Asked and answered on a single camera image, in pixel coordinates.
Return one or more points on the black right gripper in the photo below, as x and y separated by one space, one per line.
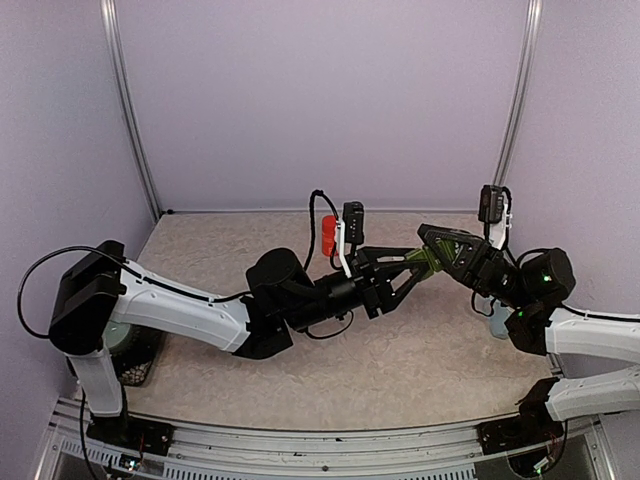
474 263

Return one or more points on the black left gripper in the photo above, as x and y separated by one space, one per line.
380 294

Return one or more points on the green pill organizer box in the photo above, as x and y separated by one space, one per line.
424 262

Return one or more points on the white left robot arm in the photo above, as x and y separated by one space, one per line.
281 298

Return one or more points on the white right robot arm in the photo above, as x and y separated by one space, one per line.
535 288

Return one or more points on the red cylindrical can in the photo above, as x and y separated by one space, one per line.
328 232

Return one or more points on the light blue mug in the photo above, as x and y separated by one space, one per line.
497 322

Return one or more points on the black square tray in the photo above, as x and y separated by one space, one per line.
134 355

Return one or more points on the green ceramic bowl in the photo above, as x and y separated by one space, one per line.
118 336

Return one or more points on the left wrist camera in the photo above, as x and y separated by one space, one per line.
349 233

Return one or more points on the front aluminium rail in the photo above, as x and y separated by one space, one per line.
200 451

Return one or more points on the right aluminium frame post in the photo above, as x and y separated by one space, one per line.
533 17

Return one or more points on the aluminium frame post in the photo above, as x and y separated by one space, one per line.
110 22
533 17

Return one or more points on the left aluminium frame post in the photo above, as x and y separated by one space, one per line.
110 22

